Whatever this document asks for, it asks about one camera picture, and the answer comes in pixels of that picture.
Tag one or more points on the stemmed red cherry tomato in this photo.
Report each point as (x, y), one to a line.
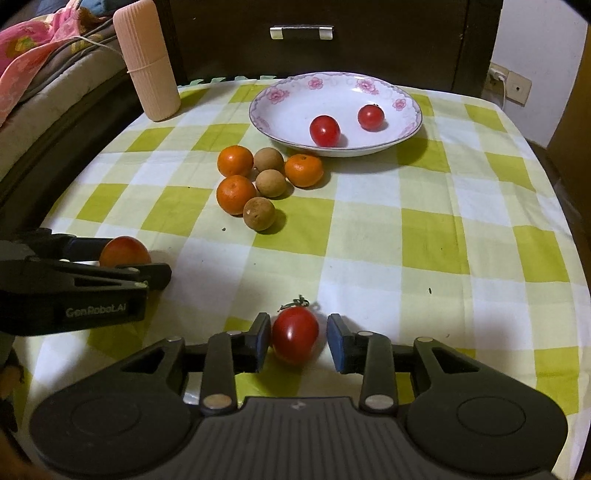
(295, 336)

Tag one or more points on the green white checkered tablecloth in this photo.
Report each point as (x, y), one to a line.
(415, 230)

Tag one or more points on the orange tangerine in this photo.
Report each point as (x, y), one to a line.
(236, 195)
(303, 170)
(235, 161)

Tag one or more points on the brown longan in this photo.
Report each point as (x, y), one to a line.
(268, 159)
(259, 213)
(271, 183)

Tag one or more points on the white floral plate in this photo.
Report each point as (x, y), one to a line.
(286, 117)

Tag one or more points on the wall power outlet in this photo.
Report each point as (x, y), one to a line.
(519, 85)

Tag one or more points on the pink ribbed cylinder container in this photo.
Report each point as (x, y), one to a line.
(147, 64)

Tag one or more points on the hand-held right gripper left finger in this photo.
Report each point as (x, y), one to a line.
(263, 342)

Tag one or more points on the large red tomato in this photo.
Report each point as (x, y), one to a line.
(125, 251)

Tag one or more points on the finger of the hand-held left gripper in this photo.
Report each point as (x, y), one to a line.
(69, 247)
(154, 276)

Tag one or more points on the dark wooden drawer cabinet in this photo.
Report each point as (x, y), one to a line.
(392, 41)

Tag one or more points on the pink floral blanket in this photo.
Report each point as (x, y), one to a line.
(27, 46)

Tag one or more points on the brown wooden cabinet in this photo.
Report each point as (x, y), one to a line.
(572, 138)

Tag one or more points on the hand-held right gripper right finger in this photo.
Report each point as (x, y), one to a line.
(335, 346)

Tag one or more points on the grey mattress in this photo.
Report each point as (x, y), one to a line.
(69, 87)

